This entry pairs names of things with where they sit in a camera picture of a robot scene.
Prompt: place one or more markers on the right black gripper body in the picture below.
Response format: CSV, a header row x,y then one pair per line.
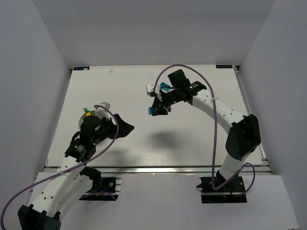
x,y
160,100

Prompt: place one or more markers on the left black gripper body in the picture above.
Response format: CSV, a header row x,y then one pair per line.
x,y
115,126

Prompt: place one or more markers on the small blue lego brick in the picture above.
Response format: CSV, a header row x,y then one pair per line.
x,y
151,110

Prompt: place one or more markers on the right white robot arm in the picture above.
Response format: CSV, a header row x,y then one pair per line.
x,y
243,133

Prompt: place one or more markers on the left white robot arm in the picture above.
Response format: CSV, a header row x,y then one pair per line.
x,y
75,178

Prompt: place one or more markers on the white divided round container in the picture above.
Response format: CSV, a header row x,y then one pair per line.
x,y
84,116

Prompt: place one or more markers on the blue long lego brick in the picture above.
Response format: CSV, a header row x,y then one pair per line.
x,y
164,85

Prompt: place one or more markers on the right blue corner label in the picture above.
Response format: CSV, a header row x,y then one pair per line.
x,y
219,66

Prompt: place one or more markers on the blue corner label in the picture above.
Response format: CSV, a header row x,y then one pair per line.
x,y
219,66
81,68

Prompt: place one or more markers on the left blue corner label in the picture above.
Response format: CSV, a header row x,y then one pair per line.
x,y
81,68

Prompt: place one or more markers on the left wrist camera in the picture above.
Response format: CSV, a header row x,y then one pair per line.
x,y
101,110

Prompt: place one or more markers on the aluminium front rail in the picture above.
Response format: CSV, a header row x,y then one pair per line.
x,y
246,169

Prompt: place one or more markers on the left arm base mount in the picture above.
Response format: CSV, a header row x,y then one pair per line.
x,y
105,189

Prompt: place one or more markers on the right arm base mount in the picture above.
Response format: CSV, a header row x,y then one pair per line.
x,y
229,194

